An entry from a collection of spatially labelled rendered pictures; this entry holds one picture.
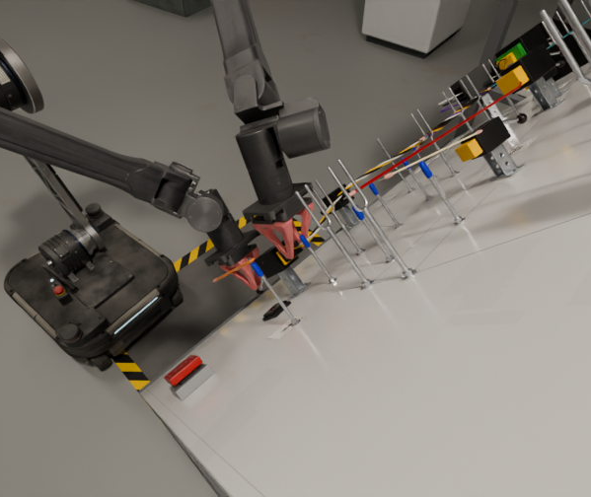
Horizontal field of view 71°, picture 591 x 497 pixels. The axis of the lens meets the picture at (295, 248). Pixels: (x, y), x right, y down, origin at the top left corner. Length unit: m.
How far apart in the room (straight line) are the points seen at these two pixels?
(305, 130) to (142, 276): 1.43
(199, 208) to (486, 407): 0.54
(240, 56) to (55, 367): 1.70
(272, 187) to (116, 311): 1.32
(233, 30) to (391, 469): 0.62
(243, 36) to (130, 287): 1.38
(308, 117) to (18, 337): 1.91
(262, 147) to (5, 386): 1.78
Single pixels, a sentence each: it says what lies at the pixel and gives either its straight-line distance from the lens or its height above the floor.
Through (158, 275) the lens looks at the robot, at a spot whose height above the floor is 0.24.
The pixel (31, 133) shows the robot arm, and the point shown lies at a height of 1.35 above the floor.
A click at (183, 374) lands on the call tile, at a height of 1.13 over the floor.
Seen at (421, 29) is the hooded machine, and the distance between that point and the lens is 3.98.
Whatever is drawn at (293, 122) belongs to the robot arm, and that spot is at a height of 1.36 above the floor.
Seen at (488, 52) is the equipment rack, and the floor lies 1.14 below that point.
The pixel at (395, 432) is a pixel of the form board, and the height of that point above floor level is 1.44.
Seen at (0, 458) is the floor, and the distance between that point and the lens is 2.04.
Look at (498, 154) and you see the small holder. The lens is 0.61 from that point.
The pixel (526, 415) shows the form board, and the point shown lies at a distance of 0.22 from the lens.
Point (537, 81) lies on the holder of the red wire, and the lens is 0.93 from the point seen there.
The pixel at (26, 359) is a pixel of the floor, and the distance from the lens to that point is 2.19.
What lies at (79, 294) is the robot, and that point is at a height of 0.26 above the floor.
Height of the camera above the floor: 1.67
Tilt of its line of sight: 50 degrees down
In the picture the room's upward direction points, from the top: straight up
